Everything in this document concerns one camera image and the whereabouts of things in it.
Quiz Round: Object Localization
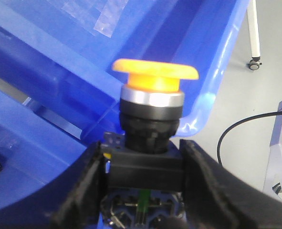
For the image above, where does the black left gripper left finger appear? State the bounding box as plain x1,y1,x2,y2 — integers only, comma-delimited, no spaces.
49,141,106,229

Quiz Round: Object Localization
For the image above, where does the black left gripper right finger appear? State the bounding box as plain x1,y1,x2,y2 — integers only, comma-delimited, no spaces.
179,139,282,229

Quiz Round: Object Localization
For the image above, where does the yellow push button raised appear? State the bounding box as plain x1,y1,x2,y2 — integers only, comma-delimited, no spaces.
100,58,200,229

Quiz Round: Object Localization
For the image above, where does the blue crate with buttons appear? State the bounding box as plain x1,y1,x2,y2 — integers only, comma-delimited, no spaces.
0,0,248,210

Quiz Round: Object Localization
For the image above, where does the white caster leg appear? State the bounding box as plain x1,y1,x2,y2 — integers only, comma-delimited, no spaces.
246,0,261,71

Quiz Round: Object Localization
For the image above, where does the black cable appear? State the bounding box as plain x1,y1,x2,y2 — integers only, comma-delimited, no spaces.
216,110,282,165

